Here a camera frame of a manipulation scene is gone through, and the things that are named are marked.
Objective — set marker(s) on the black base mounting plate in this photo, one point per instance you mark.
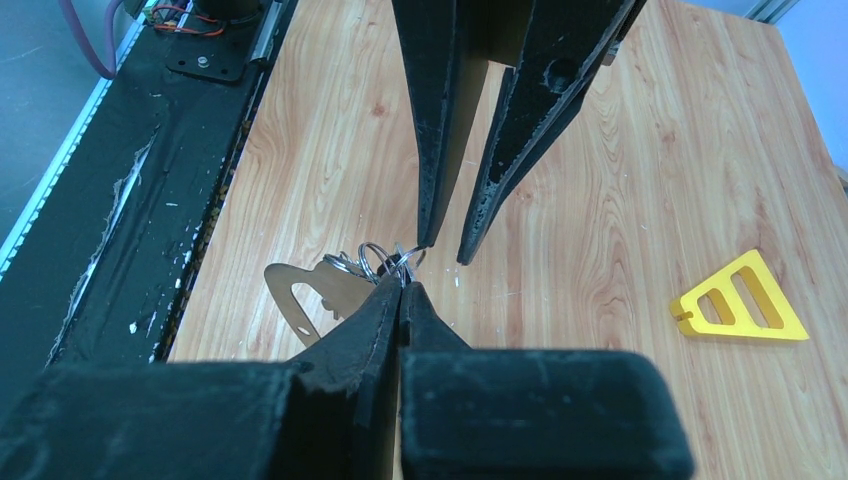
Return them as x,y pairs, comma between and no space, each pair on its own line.
103,274

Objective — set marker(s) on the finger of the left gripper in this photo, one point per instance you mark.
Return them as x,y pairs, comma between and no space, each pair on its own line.
443,45
563,46

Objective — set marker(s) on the white slotted cable duct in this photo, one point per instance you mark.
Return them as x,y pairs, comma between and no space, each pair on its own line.
49,94

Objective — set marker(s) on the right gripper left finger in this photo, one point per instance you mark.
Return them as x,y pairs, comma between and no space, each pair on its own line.
327,413

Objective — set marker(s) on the metal keyring with keys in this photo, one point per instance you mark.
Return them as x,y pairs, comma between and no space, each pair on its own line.
372,262

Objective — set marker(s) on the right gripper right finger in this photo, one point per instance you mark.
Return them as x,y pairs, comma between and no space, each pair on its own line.
468,413

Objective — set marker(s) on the grey metal carabiner plate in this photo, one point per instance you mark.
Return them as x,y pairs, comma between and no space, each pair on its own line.
308,298

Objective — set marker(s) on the yellow triangular plastic piece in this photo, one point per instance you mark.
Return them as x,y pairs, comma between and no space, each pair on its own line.
715,307

